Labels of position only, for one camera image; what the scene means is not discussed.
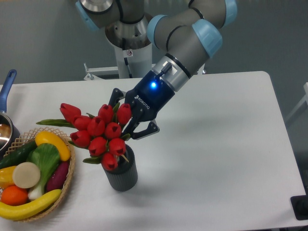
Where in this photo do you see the orange fruit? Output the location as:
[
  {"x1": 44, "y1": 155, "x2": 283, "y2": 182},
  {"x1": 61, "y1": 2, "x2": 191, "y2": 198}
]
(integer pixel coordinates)
[{"x1": 0, "y1": 185, "x2": 28, "y2": 206}]

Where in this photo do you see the white frame at right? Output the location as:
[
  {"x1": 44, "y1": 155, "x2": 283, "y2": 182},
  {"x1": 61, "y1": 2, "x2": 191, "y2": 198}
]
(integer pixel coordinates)
[{"x1": 285, "y1": 82, "x2": 308, "y2": 127}]

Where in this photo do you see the purple sweet potato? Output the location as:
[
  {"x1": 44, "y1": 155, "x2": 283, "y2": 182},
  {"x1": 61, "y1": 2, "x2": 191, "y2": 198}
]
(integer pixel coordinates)
[{"x1": 46, "y1": 161, "x2": 69, "y2": 192}]

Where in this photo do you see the dark grey ribbed vase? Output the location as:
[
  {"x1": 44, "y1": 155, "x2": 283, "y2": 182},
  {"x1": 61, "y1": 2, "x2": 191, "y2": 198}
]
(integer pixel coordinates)
[{"x1": 104, "y1": 144, "x2": 138, "y2": 192}]

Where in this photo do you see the black device at table edge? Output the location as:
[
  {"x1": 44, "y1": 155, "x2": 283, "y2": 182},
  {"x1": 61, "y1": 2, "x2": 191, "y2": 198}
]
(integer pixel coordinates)
[{"x1": 290, "y1": 195, "x2": 308, "y2": 220}]

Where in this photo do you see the blue handled saucepan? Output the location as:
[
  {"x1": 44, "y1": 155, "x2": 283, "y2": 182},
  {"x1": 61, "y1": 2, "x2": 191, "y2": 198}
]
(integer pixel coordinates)
[{"x1": 0, "y1": 69, "x2": 20, "y2": 159}]

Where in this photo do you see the woven wicker basket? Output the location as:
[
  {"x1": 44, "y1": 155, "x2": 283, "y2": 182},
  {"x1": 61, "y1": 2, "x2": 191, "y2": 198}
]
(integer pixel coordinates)
[{"x1": 4, "y1": 127, "x2": 76, "y2": 222}]

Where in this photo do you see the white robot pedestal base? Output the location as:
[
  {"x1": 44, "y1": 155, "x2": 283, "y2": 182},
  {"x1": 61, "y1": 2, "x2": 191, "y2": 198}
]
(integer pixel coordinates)
[{"x1": 84, "y1": 44, "x2": 153, "y2": 80}]

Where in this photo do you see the green cucumber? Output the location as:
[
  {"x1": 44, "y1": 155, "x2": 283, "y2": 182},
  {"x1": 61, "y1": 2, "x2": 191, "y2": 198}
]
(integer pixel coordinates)
[{"x1": 0, "y1": 141, "x2": 37, "y2": 169}]

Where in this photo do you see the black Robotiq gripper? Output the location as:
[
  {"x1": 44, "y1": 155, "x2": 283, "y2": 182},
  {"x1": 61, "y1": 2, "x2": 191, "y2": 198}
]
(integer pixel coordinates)
[{"x1": 108, "y1": 71, "x2": 175, "y2": 141}]

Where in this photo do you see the red tulip bouquet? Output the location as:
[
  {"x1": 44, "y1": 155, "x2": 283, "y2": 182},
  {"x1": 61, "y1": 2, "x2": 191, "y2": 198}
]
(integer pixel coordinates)
[{"x1": 37, "y1": 103, "x2": 132, "y2": 171}]

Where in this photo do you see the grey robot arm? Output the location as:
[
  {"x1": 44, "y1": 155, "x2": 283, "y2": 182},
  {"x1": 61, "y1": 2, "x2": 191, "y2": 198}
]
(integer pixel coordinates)
[{"x1": 76, "y1": 0, "x2": 237, "y2": 140}]

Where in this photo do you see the green bok choy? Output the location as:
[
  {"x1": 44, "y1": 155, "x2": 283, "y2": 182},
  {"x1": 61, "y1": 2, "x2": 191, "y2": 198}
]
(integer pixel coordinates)
[{"x1": 27, "y1": 143, "x2": 60, "y2": 201}]

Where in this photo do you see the yellow banana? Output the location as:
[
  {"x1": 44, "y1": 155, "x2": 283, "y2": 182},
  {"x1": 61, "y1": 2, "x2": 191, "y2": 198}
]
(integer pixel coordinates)
[{"x1": 0, "y1": 189, "x2": 62, "y2": 221}]

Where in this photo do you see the yellow pepper left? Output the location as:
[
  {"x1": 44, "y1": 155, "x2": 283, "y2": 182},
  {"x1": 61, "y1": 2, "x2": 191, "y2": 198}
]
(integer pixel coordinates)
[{"x1": 0, "y1": 166, "x2": 16, "y2": 189}]

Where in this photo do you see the beige round disc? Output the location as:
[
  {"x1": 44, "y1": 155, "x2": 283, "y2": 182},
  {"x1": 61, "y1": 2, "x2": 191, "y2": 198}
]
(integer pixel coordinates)
[{"x1": 12, "y1": 162, "x2": 40, "y2": 189}]

